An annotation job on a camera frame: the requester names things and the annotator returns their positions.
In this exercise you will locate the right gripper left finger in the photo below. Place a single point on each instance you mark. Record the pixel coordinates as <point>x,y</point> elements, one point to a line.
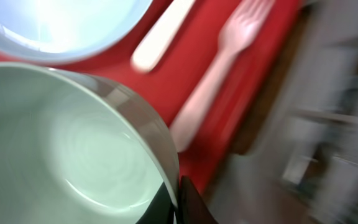
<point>160,210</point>

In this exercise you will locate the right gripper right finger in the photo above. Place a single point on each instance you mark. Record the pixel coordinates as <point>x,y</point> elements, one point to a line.
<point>191,207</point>

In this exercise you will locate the white plastic spoon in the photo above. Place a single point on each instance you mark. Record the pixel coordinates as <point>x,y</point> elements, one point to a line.
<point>156,42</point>

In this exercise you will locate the light blue plate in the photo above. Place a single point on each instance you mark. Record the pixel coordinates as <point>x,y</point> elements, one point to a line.
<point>65,31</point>

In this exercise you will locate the grey dishwasher rack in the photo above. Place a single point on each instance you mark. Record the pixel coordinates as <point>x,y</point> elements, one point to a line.
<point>303,165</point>

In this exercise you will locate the red serving tray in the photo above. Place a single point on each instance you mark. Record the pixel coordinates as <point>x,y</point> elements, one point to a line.
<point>167,87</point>

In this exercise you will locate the pink plastic fork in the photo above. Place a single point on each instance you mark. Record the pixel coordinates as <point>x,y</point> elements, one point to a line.
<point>239,31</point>

